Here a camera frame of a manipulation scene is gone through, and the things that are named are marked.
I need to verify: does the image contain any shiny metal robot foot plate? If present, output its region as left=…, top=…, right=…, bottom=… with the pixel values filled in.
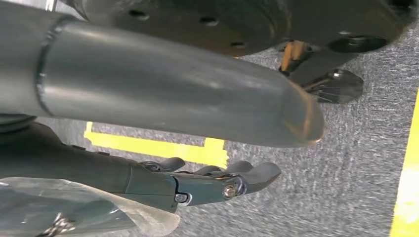
left=278, top=40, right=365, bottom=105

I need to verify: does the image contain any clear plastic cover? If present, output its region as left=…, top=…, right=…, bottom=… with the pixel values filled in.
left=0, top=177, right=181, bottom=237

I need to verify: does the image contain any dark robot leg shell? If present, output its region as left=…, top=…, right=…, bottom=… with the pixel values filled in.
left=59, top=0, right=419, bottom=58

